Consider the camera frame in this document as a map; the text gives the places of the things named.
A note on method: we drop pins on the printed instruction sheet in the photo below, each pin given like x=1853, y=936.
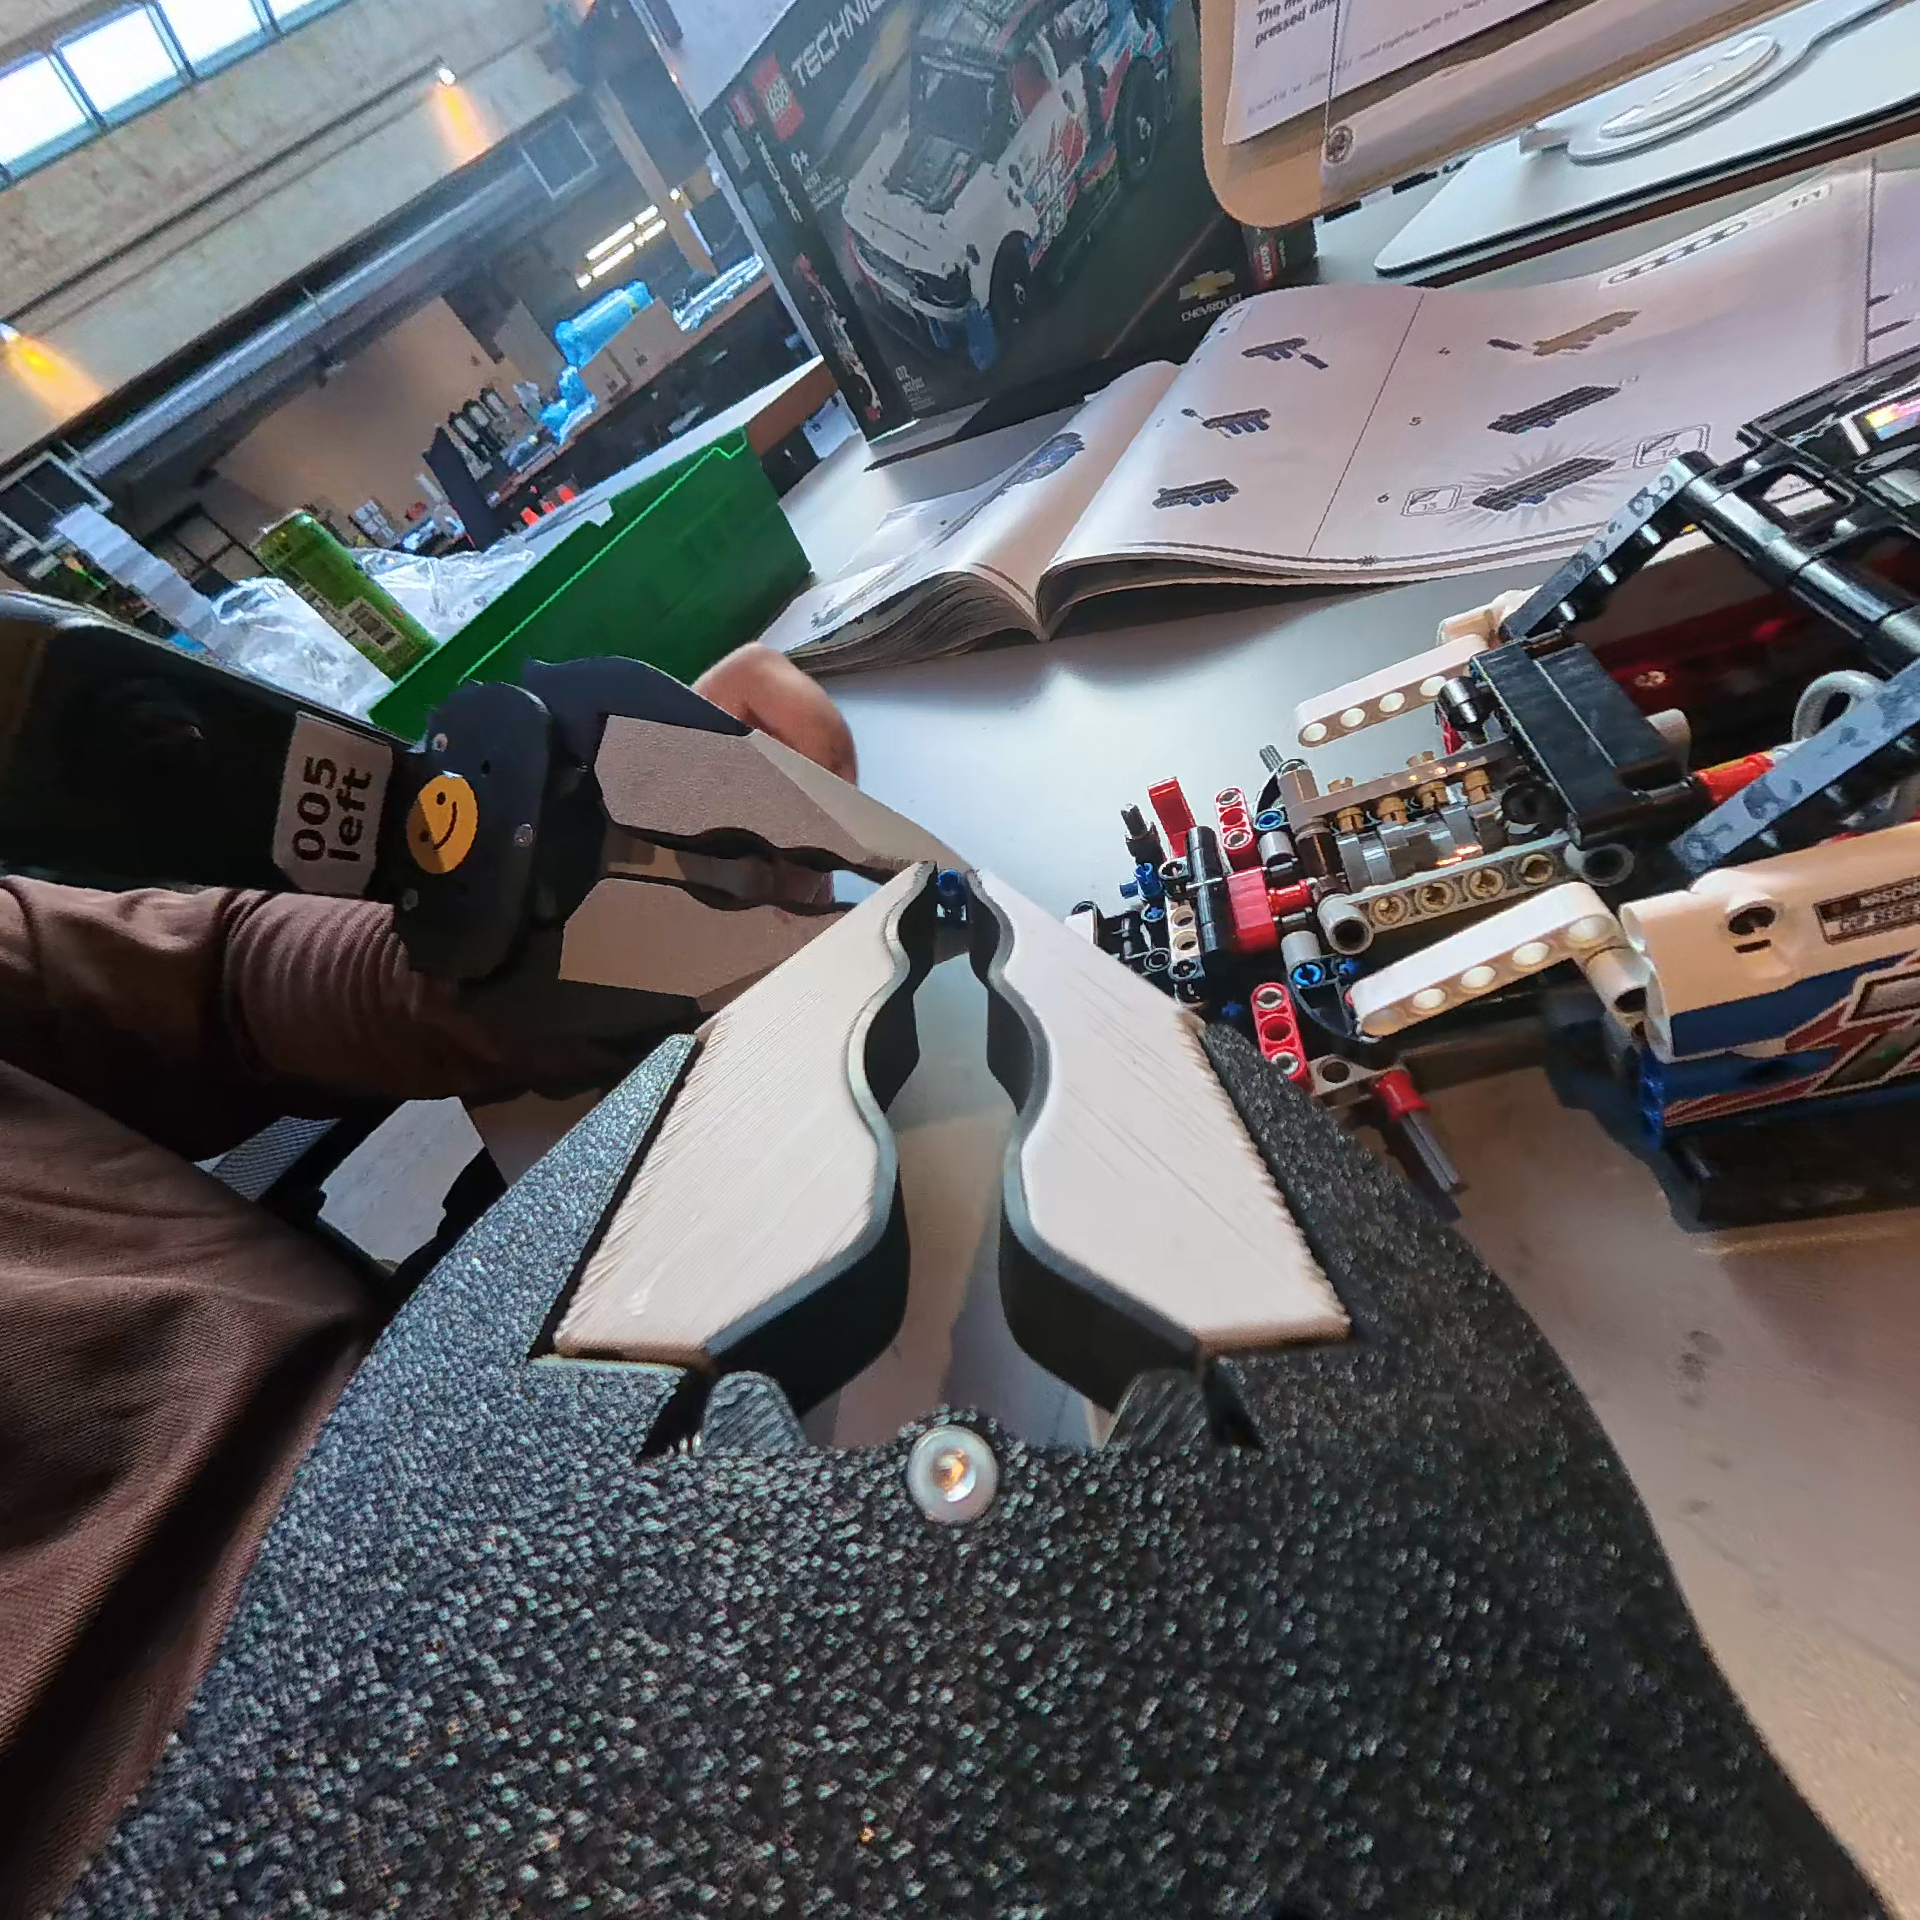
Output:
x=1426, y=59

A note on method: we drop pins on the open instruction booklet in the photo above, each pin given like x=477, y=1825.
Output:
x=1350, y=451

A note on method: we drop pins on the black toy set box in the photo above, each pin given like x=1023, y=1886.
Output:
x=975, y=225

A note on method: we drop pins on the grey ventilation duct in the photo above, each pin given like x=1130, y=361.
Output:
x=300, y=323

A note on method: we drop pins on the toy brick race car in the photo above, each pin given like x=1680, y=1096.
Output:
x=1575, y=751

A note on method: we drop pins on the black storage shelf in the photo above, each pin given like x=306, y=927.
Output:
x=482, y=465

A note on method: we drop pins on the clear plastic bag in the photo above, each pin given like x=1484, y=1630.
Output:
x=464, y=579

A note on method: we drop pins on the person's brown clothing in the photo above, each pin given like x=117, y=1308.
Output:
x=119, y=1424

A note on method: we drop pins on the grey desk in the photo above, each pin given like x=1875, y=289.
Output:
x=1651, y=1424

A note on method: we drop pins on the person's left forearm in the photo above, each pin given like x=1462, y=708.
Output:
x=224, y=990

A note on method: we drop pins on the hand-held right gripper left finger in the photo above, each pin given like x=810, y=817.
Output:
x=735, y=1200

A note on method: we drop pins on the green drink can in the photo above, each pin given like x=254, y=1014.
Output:
x=340, y=586

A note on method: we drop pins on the person's left hand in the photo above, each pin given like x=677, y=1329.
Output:
x=780, y=705

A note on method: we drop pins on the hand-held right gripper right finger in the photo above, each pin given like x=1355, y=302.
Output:
x=1156, y=1184

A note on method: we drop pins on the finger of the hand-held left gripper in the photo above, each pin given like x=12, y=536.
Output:
x=706, y=780
x=661, y=945

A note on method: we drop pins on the row of skylight windows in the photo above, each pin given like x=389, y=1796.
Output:
x=119, y=59

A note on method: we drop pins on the green plastic bin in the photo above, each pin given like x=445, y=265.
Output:
x=646, y=586

